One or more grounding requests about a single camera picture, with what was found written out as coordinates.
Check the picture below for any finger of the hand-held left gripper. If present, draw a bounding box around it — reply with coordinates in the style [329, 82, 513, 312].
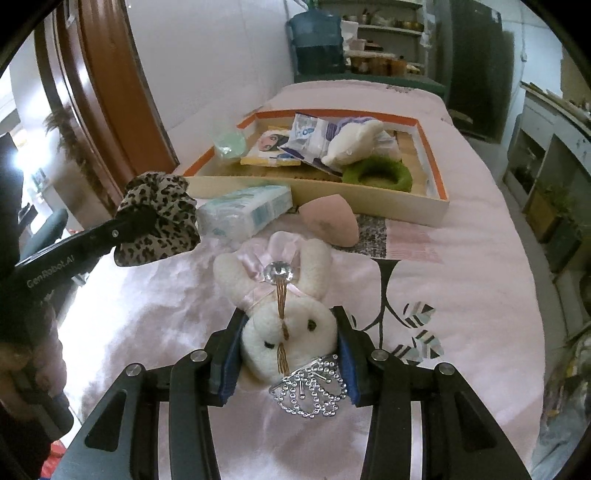
[92, 207, 157, 254]

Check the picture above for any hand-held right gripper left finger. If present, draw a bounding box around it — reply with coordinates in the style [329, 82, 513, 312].
[53, 309, 245, 480]

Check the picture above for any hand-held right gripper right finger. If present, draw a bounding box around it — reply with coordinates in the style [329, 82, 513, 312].
[332, 305, 532, 480]

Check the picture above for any leopard print scrunchie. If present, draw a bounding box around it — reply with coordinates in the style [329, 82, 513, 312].
[113, 172, 201, 267]

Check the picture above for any white bunny plush with crown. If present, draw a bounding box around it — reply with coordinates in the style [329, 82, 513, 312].
[212, 231, 354, 421]

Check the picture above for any large white teal tissue pack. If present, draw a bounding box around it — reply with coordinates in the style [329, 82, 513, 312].
[196, 185, 294, 241]

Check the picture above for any clear round container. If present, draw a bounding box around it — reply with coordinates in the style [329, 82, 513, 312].
[209, 121, 247, 162]

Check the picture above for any pink makeup sponge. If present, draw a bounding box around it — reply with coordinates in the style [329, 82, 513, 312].
[299, 198, 360, 245]

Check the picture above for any orange-rimmed cardboard box tray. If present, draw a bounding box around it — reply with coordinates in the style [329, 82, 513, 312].
[173, 108, 451, 228]

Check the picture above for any blue white wipes packet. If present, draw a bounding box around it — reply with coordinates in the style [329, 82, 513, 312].
[279, 113, 345, 174]

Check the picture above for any green fuzzy scrunchie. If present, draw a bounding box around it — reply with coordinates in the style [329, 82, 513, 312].
[342, 156, 413, 191]

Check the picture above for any white plush toy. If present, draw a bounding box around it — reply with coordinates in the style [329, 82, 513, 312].
[321, 120, 386, 167]

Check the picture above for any person's left hand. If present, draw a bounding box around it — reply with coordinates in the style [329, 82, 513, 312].
[0, 307, 64, 398]

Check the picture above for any dark green chair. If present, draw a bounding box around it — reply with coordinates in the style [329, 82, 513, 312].
[28, 208, 70, 259]

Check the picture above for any pink printed bedsheet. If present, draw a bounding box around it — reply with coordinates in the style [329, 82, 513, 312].
[60, 80, 548, 480]

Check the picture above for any yellow tissue packet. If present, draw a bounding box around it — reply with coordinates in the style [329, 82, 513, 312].
[240, 128, 301, 168]

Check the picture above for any small white tissue pack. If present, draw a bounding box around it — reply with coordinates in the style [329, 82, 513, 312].
[369, 129, 402, 160]

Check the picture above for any dark green planter with plant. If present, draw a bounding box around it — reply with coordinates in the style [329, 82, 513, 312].
[547, 217, 585, 273]

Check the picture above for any yellow planter with plant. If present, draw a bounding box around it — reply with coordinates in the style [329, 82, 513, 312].
[526, 185, 568, 243]

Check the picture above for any blue water jug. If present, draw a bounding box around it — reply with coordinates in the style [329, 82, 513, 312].
[288, 9, 345, 75]

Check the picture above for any row of amber jars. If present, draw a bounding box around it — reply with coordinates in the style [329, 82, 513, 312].
[344, 53, 423, 77]

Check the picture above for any green low table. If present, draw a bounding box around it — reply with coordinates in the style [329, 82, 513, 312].
[293, 69, 446, 100]

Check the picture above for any grey kitchen counter cabinet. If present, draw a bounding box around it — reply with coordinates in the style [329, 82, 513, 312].
[503, 80, 591, 319]

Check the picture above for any white metal shelf rack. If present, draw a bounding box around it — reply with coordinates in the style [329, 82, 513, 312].
[318, 0, 428, 75]

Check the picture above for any dark grey refrigerator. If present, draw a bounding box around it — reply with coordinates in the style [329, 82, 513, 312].
[443, 0, 515, 141]

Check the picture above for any brown wooden door frame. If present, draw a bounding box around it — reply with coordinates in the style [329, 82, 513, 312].
[34, 0, 181, 217]

